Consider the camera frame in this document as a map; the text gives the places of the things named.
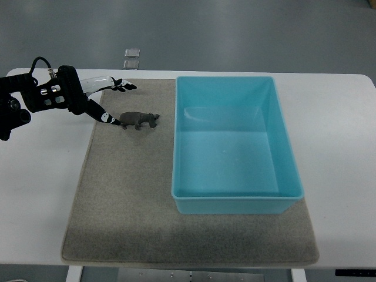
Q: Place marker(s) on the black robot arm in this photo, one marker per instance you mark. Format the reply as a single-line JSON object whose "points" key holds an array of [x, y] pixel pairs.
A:
{"points": [[22, 95]]}

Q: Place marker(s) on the brown toy hippo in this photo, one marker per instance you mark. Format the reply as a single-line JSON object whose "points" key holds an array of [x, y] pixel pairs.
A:
{"points": [[137, 119]]}

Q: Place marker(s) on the grey felt mat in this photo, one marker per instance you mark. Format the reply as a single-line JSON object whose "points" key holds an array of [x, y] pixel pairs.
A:
{"points": [[124, 212]]}

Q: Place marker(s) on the blue plastic box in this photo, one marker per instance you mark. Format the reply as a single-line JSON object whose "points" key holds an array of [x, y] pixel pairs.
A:
{"points": [[232, 153]]}

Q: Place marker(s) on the lower floor socket plate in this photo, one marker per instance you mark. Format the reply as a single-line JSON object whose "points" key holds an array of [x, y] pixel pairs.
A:
{"points": [[131, 64]]}

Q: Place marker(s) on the black label under table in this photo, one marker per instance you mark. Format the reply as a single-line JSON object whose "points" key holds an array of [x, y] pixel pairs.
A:
{"points": [[355, 272]]}

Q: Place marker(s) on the metal table base plate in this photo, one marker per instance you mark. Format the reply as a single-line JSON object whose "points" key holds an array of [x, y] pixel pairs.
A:
{"points": [[143, 274]]}

